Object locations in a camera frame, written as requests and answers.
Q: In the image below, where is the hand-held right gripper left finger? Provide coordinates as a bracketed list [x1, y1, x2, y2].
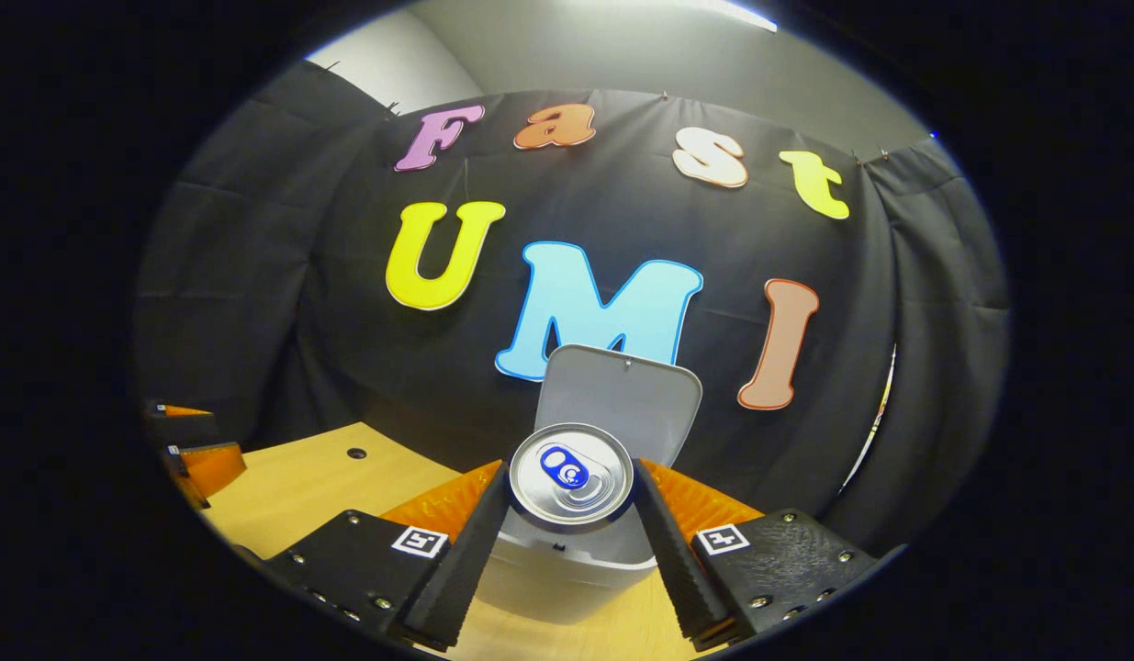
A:
[254, 461, 511, 651]

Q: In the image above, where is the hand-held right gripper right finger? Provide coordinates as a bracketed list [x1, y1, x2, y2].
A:
[633, 457, 884, 651]

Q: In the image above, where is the silver pop can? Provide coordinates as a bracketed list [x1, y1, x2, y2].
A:
[509, 422, 635, 533]

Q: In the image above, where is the white desktop garbage bin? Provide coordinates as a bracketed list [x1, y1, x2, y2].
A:
[475, 344, 703, 627]

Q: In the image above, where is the wooden desktop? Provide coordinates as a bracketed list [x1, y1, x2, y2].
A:
[199, 422, 714, 661]

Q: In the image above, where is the black backdrop cloth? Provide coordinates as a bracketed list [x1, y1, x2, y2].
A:
[133, 60, 1010, 552]

